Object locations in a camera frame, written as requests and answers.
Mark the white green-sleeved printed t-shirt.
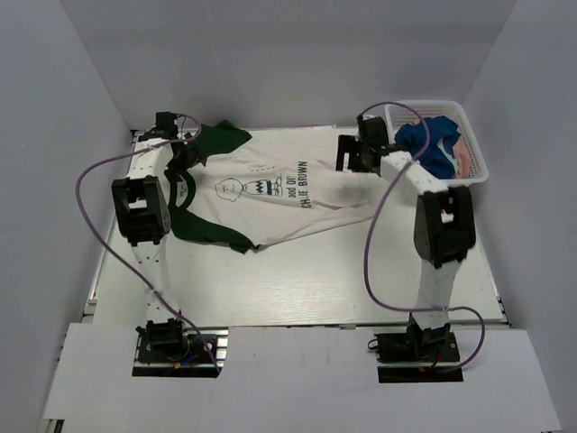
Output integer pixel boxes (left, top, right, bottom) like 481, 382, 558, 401
169, 121, 386, 253

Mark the pink t-shirt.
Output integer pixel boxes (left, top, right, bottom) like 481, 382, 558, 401
453, 138, 472, 180

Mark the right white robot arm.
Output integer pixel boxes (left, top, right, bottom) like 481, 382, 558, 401
335, 115, 476, 360

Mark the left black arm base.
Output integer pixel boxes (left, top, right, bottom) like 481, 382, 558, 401
132, 319, 228, 379

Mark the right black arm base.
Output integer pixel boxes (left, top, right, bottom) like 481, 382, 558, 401
367, 324, 463, 383

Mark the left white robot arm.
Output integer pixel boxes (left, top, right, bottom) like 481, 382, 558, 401
112, 112, 206, 324

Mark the white plastic basket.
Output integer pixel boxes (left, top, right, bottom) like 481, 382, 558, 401
384, 100, 489, 186

